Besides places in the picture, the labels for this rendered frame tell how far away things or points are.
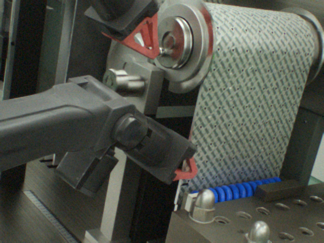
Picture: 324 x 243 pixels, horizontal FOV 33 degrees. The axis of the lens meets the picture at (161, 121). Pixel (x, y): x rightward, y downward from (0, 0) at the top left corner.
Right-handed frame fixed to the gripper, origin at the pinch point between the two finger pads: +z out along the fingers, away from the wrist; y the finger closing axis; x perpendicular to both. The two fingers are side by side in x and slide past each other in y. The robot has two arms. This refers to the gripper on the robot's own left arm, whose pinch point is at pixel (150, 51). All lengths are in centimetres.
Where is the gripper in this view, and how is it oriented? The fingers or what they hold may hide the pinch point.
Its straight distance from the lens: 79.7
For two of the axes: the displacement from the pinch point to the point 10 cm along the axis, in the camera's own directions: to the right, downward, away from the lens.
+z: 4.7, 5.9, 6.6
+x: 6.7, -7.3, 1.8
